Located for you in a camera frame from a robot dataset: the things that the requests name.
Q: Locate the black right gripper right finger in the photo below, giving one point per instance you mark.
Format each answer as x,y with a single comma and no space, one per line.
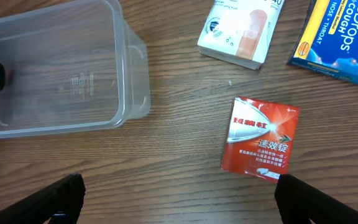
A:
300,203

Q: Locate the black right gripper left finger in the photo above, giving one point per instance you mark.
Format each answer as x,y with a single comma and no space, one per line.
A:
60,202

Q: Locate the white Hansaplast plaster box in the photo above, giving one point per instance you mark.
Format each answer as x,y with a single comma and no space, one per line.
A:
240,31

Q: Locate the clear plastic container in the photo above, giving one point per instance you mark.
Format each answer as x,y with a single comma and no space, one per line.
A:
72,67

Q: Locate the red medicine sachet box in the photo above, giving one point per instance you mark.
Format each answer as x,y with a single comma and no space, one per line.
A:
259,139

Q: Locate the blue VapoDrops cough drops bag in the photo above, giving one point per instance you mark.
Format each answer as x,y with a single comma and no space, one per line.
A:
328,43

